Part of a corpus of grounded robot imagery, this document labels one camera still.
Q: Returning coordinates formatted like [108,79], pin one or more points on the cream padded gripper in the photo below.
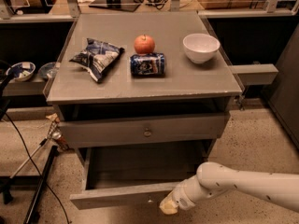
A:
[181,197]

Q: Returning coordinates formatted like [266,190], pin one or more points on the grey drawer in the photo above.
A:
[133,174]
[130,131]

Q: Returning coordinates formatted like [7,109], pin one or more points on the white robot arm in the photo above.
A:
[213,179]

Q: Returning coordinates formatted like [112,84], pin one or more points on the grey top drawer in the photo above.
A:
[130,131]

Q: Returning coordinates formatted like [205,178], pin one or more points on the grey wooden drawer cabinet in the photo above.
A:
[185,88]

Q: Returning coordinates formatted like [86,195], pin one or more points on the black floor stand bar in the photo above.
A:
[32,213]

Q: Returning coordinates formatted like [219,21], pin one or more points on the blue soda can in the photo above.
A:
[152,64]

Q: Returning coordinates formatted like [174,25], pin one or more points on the white bowl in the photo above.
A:
[200,48]

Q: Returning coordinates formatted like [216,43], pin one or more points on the red apple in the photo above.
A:
[144,44]

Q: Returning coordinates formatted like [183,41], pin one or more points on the blue chip bag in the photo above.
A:
[97,57]

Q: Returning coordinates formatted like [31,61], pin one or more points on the small grey bowl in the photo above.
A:
[48,70]

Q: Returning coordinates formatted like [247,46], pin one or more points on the bowl with blue contents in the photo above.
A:
[22,71]

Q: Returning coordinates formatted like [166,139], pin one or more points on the black monitor stand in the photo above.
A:
[120,5]

